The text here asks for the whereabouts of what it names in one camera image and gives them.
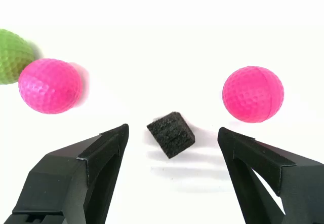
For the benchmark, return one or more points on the pink dimpled ball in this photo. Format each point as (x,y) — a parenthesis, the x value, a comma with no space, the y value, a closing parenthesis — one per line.
(253,94)
(50,86)

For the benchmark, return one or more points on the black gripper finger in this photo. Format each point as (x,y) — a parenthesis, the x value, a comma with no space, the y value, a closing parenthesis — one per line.
(63,183)
(286,181)

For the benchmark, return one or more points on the green dimpled ball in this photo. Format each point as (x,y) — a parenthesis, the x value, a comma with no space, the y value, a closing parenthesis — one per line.
(11,56)

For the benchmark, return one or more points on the black foam box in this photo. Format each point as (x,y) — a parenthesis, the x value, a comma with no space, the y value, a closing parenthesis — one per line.
(170,135)

